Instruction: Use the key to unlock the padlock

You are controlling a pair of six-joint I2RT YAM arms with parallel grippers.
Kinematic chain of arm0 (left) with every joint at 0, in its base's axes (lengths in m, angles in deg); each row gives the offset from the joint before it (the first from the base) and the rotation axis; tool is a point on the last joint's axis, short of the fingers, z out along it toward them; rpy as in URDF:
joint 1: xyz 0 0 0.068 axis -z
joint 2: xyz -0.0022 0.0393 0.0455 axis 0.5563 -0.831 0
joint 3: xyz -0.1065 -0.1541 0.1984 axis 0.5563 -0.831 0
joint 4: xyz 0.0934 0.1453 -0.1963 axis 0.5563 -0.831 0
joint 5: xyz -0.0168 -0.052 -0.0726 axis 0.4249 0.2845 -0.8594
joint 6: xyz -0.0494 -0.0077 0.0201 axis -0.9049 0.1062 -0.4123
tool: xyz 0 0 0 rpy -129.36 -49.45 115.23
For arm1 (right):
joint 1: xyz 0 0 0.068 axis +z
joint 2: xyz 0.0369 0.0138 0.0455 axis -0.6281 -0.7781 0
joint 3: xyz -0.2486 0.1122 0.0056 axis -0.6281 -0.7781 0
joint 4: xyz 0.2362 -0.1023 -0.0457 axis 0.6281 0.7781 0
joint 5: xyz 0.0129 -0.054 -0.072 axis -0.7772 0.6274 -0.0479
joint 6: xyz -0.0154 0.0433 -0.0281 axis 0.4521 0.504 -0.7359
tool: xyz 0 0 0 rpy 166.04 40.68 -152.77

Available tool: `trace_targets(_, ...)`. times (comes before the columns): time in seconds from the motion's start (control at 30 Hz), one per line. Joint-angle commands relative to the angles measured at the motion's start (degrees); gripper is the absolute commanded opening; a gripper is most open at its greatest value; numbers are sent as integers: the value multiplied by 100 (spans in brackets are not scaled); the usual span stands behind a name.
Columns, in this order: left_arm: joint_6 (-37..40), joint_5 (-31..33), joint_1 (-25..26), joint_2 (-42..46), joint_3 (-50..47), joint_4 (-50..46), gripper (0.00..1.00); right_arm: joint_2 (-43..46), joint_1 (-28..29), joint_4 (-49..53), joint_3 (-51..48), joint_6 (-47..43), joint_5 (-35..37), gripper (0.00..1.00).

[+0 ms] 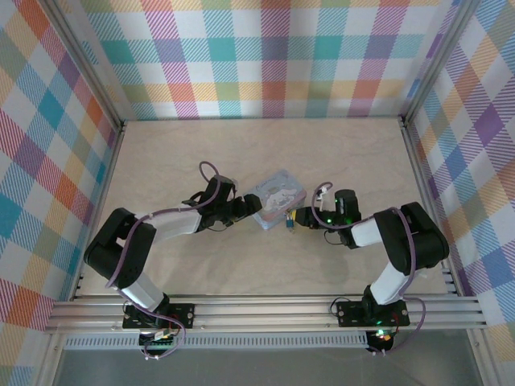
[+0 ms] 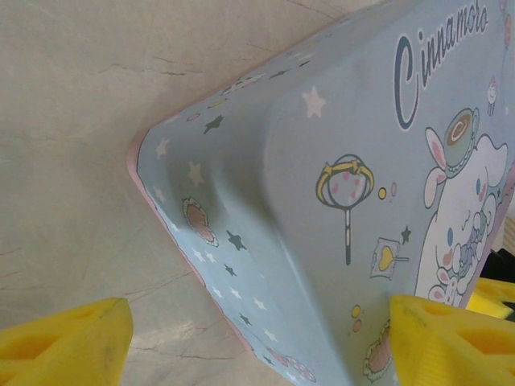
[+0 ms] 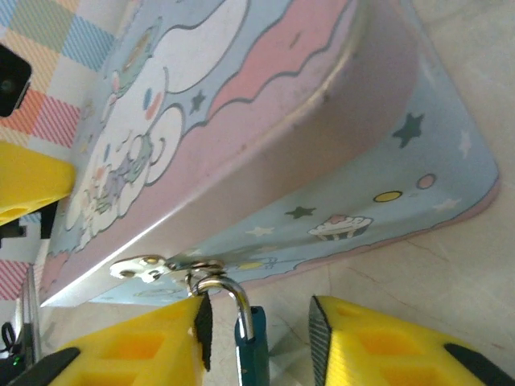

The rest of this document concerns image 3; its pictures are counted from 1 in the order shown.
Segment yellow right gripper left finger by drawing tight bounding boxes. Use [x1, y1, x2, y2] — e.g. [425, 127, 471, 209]
[11, 292, 213, 386]

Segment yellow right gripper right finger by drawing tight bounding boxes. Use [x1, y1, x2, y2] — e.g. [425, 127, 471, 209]
[308, 295, 515, 386]

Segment silver metal hasp latch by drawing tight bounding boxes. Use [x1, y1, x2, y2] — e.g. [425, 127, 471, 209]
[108, 254, 226, 291]

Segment pastel cartoon tin box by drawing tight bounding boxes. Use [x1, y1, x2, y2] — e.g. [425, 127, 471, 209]
[38, 0, 502, 309]

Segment striped patchwork backdrop sheet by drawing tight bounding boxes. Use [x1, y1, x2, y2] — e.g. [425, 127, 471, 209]
[0, 0, 142, 302]

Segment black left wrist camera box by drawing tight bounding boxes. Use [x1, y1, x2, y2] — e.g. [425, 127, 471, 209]
[0, 43, 33, 118]

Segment teal padlock with silver shackle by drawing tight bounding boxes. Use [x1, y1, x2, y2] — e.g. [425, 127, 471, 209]
[196, 277, 270, 386]

